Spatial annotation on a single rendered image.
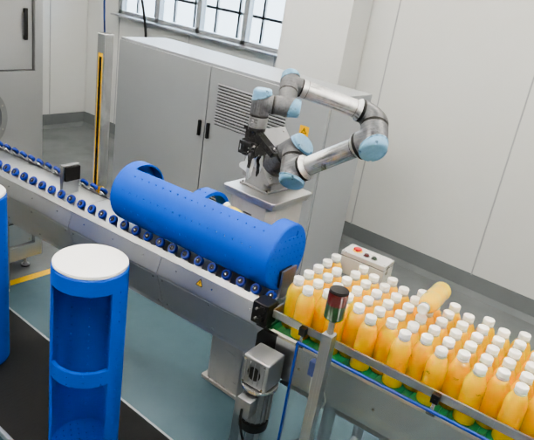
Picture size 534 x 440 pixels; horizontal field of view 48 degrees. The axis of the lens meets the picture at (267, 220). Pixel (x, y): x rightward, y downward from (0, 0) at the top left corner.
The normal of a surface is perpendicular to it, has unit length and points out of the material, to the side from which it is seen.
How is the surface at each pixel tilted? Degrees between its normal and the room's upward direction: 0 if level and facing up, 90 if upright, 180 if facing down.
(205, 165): 90
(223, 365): 90
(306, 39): 90
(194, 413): 0
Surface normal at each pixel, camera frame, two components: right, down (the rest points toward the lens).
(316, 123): -0.63, 0.21
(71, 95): 0.76, 0.35
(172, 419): 0.15, -0.91
